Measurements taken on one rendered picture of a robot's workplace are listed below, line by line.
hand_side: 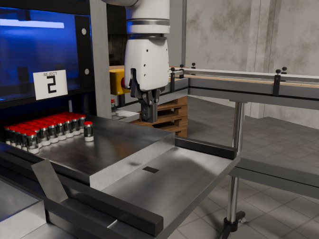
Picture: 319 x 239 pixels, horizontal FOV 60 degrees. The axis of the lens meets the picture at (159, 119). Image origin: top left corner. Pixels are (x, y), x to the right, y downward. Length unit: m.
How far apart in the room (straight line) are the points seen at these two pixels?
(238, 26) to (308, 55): 1.29
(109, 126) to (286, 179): 0.95
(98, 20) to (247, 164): 1.02
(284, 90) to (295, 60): 2.94
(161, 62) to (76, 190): 0.29
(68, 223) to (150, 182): 0.17
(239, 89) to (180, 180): 0.92
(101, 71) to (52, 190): 0.43
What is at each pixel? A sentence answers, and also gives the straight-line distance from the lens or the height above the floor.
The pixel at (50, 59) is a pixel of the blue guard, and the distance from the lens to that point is 0.69.
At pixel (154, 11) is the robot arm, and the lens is 0.53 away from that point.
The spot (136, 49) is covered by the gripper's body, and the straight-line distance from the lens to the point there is 0.53.
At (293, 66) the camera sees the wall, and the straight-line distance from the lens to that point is 4.27.
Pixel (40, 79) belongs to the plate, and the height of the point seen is 1.03.
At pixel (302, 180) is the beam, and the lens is 1.45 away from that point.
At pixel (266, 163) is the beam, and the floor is 0.54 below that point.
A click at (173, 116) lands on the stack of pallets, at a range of 3.13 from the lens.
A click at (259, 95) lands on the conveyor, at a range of 1.34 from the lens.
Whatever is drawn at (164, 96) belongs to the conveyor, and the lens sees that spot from 1.26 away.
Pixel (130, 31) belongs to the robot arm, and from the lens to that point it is 0.55.
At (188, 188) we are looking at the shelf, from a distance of 0.48.
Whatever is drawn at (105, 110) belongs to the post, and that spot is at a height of 0.92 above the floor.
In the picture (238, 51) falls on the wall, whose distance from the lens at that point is 4.86.
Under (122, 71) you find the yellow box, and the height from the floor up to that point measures 1.03.
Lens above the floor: 1.12
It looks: 16 degrees down
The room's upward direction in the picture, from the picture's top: straight up
